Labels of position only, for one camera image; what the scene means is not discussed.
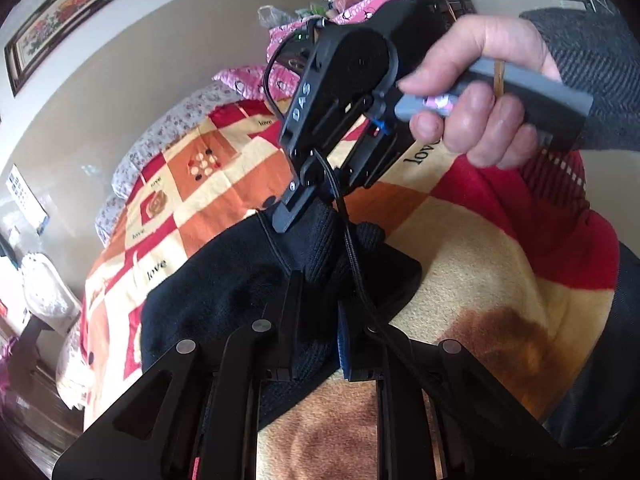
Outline framed floral picture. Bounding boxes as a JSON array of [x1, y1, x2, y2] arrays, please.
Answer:
[[4, 0, 160, 98]]

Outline black pants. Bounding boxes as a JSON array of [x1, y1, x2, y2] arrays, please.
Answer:
[[140, 202, 424, 427]]

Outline person's right forearm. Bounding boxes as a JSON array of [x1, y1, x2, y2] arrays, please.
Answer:
[[520, 7, 640, 154]]

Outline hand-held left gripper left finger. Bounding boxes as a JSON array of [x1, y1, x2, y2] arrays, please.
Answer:
[[52, 271, 305, 480]]

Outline black cable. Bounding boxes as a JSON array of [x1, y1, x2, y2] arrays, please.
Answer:
[[312, 149, 401, 347]]

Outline wall calendar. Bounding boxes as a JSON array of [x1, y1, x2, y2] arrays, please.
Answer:
[[5, 164, 51, 234]]

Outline long floral pillow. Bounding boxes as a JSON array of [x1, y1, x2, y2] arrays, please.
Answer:
[[112, 81, 242, 197]]

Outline orange red printed blanket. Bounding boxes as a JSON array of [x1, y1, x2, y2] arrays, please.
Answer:
[[55, 100, 622, 480]]

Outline small floral pillow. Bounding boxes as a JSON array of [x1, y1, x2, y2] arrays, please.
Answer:
[[95, 194, 132, 247]]

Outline person's right hand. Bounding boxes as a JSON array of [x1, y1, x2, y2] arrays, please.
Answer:
[[398, 12, 562, 169]]

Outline white ornate chair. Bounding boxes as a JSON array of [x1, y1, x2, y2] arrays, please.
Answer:
[[20, 251, 84, 341]]

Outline pink patterned cloth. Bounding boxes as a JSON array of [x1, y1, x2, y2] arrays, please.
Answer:
[[212, 0, 417, 102]]

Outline person's dark clothing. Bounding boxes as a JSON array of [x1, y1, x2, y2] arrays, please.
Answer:
[[544, 240, 640, 452]]

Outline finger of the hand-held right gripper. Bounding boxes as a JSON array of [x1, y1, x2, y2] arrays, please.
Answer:
[[345, 124, 402, 189], [272, 152, 327, 234]]

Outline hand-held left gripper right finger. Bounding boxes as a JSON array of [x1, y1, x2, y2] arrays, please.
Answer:
[[337, 300, 567, 480]]

